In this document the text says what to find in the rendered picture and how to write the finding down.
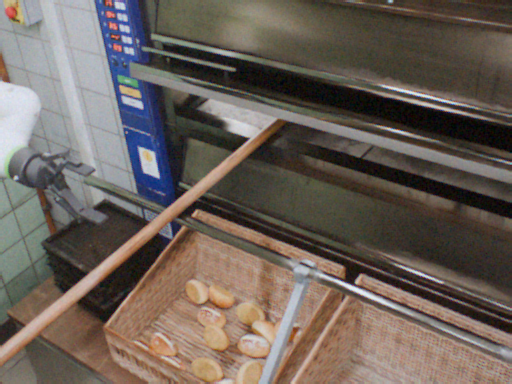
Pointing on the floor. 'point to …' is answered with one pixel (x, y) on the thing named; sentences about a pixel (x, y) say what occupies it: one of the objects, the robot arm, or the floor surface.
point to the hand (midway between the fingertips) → (94, 195)
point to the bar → (304, 274)
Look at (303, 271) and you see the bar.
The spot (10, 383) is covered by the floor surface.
